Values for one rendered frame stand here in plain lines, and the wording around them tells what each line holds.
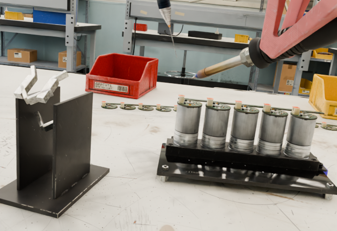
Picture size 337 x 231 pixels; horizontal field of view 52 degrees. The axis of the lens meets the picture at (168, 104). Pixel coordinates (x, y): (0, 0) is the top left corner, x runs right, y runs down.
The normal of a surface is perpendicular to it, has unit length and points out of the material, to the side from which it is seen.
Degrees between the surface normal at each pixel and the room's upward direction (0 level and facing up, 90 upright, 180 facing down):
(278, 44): 99
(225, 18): 90
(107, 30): 90
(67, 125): 90
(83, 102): 90
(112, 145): 0
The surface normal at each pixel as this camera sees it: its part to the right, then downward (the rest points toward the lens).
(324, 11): -0.83, 0.35
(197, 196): 0.10, -0.96
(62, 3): -0.08, 0.24
